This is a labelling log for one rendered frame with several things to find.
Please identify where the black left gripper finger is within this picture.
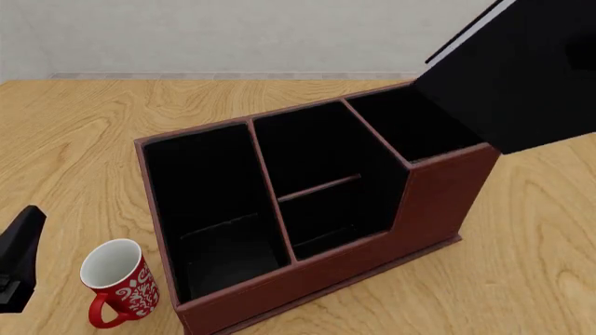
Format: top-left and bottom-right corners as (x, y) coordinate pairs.
(0, 204), (48, 291)

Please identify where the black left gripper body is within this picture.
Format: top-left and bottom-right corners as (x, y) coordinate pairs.
(0, 274), (37, 315)

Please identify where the red-brown desk caddy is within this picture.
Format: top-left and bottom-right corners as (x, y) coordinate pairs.
(133, 81), (502, 335)

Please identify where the red mug with white pattern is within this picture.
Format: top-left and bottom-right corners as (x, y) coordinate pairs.
(79, 237), (161, 329)

